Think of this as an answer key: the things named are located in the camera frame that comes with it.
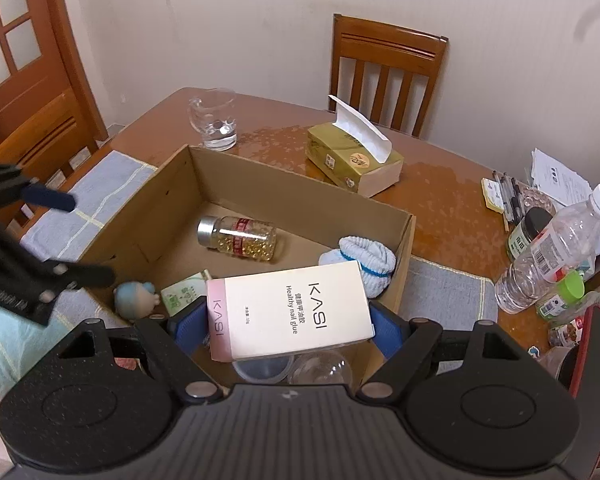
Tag dark jar black lid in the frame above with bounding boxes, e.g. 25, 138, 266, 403
507, 207, 553, 263

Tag green white tissue packet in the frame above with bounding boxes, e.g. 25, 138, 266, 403
160, 270, 212, 317

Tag bunch of pens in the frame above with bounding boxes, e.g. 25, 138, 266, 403
482, 170, 531, 233

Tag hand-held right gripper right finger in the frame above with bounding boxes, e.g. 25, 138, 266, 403
358, 304, 523, 403

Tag brown cardboard box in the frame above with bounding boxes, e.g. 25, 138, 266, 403
75, 144, 417, 387

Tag clear plastic jar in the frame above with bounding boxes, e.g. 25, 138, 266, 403
287, 350, 353, 386

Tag gold tissue box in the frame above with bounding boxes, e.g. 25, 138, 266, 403
306, 95, 405, 198

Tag clear water bottle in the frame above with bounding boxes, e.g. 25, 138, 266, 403
495, 184, 600, 315

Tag glass mug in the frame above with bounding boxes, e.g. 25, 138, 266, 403
187, 89, 238, 152

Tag white sock blue stripe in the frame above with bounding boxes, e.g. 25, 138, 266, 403
319, 235, 397, 301

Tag light blue toy figure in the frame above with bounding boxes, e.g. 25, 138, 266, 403
114, 281, 162, 322

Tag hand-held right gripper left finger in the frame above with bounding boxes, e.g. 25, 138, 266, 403
55, 297, 220, 403

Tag small bottle green lid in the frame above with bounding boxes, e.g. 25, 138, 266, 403
535, 270, 586, 322

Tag blue grey checked towel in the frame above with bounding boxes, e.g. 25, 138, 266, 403
0, 150, 498, 401

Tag white papers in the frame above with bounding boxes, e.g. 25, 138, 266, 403
530, 147, 600, 261

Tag capsule bottle silver cap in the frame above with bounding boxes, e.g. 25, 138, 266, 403
196, 215, 278, 263

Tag wooden door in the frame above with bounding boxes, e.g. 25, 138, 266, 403
0, 0, 111, 158

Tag wooden chair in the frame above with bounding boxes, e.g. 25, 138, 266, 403
0, 87, 101, 231
330, 14, 450, 138

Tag tall pink white box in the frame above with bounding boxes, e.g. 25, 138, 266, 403
205, 260, 376, 362

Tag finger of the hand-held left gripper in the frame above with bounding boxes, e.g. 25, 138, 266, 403
0, 221, 116, 307
0, 161, 77, 213

